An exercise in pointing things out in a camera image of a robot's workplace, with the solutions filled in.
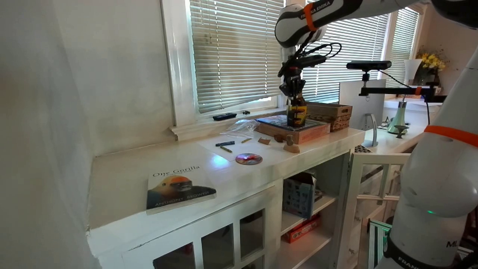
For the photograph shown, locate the red flat box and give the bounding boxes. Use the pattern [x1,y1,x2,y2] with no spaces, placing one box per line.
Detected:
[281,213,323,245]

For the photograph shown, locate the yellow flowers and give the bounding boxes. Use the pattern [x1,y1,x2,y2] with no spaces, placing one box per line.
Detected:
[417,51,447,71]

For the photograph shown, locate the bird cover book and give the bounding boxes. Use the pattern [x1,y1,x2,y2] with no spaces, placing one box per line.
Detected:
[145,167,219,210]

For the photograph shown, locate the blue box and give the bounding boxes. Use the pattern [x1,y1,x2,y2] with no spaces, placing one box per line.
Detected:
[283,170,319,219]

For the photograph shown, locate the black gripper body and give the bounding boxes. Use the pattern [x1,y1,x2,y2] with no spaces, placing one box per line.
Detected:
[278,66,307,89]

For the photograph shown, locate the green framed panel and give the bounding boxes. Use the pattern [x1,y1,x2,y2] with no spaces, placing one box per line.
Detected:
[367,218,395,269]

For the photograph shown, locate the white monitor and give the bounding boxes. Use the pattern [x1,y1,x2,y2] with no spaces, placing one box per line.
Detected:
[340,79,389,131]

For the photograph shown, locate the wide white window blinds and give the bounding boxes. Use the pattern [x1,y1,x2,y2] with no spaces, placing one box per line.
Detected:
[189,0,287,115]

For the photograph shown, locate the round colourful disc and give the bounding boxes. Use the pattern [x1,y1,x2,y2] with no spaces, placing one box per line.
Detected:
[235,152,265,167]

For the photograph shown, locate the white side table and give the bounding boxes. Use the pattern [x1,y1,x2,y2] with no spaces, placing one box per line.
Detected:
[349,106,435,269]

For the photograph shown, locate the woven wooden box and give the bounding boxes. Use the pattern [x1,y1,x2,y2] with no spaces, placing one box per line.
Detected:
[305,101,355,133]

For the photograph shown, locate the medium white window blinds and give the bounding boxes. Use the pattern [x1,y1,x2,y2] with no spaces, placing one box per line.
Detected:
[304,0,393,104]

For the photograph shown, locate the black stereo camera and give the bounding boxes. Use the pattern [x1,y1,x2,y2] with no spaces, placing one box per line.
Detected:
[347,60,393,71]

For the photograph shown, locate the black remote control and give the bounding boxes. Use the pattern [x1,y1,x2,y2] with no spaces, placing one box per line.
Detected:
[213,112,240,122]

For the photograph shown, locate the yellow green crayon box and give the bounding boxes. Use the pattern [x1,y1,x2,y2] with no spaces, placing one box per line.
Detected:
[286,103,311,128]

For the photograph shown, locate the white cabinet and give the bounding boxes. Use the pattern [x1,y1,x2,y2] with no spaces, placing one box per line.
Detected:
[86,125,368,269]

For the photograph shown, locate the dark flower pot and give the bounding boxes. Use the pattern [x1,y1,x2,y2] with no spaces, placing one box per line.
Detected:
[414,66,443,86]

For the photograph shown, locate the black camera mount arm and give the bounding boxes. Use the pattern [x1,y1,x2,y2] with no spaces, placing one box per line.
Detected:
[359,69,449,104]

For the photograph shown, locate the clear plastic bag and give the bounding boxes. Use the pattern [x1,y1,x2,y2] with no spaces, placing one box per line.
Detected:
[222,118,265,139]

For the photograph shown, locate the black clamp holder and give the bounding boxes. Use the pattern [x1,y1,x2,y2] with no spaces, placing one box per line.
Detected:
[287,95,310,127]

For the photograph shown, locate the pale green lamp base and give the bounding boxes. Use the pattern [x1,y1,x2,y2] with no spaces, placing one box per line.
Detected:
[387,95,411,137]

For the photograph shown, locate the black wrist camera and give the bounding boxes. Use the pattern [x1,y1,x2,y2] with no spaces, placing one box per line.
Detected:
[283,54,329,69]

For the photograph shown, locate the white window frame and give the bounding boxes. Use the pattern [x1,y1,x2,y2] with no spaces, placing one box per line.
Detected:
[160,0,301,142]

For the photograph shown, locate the narrow white window blinds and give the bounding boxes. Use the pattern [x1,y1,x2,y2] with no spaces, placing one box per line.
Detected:
[390,6,422,61]

